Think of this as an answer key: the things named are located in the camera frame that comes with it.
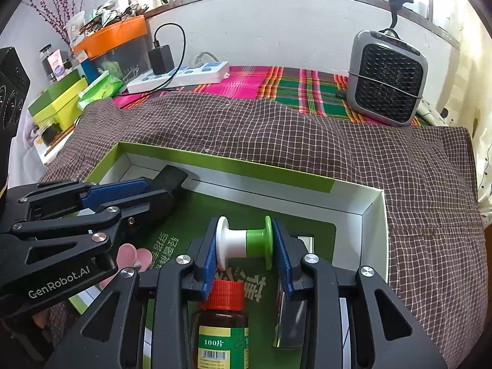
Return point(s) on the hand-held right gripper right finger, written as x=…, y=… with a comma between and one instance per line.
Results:
x=283, y=261

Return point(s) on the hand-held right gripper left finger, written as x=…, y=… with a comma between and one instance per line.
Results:
x=209, y=261

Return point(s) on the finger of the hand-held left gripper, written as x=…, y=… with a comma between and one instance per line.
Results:
x=150, y=207
x=115, y=192

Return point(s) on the white and green spool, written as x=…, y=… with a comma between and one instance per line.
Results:
x=242, y=242

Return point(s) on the black textured device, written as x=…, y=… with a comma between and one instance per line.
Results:
x=173, y=176

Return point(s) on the pink clip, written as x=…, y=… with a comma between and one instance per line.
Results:
x=127, y=255

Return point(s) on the silver rectangular metal case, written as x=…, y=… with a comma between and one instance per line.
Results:
x=292, y=323

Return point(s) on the brown bottle with red cap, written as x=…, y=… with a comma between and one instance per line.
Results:
x=223, y=326

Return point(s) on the person's left hand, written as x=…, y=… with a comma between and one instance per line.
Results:
x=41, y=318

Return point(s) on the white side table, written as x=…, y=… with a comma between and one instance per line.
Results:
x=50, y=150

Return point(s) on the small black object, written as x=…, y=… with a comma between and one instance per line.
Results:
x=50, y=134

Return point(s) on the yellow green cardboard box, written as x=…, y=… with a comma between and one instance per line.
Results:
x=67, y=103

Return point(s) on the green tissue packet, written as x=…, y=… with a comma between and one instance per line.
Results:
x=100, y=90

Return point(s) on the pale pink cloth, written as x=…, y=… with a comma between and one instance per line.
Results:
x=32, y=128

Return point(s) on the dark green cardboard box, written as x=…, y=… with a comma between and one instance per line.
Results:
x=53, y=92

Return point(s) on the blue box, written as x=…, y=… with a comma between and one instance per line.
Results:
x=88, y=70

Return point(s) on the white power strip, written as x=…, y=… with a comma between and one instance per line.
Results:
x=180, y=77

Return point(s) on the pink label box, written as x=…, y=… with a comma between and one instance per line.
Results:
x=57, y=65

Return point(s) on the black power adapter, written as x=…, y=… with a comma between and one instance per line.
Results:
x=160, y=59

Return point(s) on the storage bin with orange lid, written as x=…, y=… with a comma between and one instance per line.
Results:
x=115, y=46

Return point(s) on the dark glass jar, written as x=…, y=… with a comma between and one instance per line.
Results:
x=47, y=61

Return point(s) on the brown checkered blanket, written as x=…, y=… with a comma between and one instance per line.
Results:
x=422, y=200

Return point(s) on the colourful plaid sheet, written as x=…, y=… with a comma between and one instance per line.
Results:
x=288, y=88

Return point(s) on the pile of packets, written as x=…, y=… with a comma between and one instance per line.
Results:
x=103, y=15

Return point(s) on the purple flower branches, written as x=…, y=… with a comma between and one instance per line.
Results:
x=61, y=11

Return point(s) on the grey fan heater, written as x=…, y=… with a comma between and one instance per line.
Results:
x=386, y=80

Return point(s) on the heart print curtain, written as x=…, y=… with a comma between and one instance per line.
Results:
x=482, y=142

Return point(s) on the black hook on windowsill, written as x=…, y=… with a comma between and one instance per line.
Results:
x=398, y=5

